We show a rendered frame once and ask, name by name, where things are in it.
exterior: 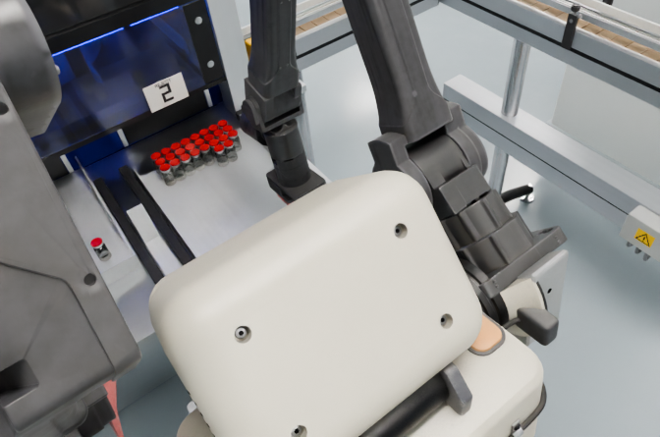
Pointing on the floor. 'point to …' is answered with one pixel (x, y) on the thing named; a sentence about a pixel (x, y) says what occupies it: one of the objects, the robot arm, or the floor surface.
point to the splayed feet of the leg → (519, 193)
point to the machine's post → (223, 19)
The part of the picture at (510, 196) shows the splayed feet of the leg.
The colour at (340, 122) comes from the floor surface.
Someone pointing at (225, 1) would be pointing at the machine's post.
